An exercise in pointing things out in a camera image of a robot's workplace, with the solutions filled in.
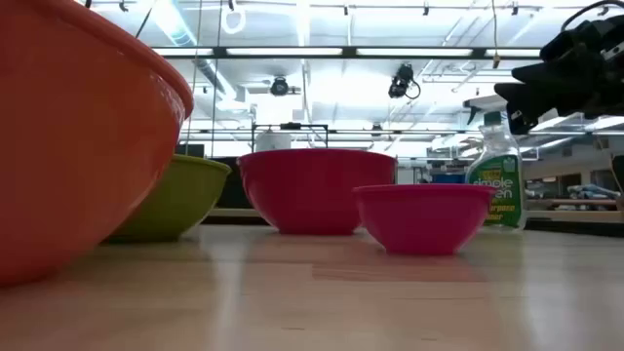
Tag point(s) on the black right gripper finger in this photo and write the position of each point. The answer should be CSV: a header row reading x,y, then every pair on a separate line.
x,y
541,100
551,72

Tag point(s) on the pink plastic bowl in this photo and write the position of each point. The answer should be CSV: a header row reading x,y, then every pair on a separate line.
x,y
424,219

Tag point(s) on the green plastic bowl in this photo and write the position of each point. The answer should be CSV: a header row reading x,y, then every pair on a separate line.
x,y
180,200

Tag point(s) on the orange plastic bowl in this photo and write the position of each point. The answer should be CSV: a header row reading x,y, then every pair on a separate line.
x,y
78,146

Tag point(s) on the nested rainbow coloured bowls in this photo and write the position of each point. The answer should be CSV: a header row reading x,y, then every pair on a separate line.
x,y
312,190

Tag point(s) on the green cleaner spray bottle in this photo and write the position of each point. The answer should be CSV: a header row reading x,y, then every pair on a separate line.
x,y
502,185

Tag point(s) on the black round ceiling fixture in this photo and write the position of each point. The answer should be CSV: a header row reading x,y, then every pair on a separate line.
x,y
279,87

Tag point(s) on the white container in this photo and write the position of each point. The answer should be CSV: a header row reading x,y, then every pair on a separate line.
x,y
273,141

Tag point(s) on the black overhead camera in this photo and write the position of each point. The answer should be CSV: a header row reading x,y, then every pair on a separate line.
x,y
402,80

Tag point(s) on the black overhead frame bar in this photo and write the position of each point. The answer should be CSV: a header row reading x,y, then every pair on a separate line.
x,y
348,51

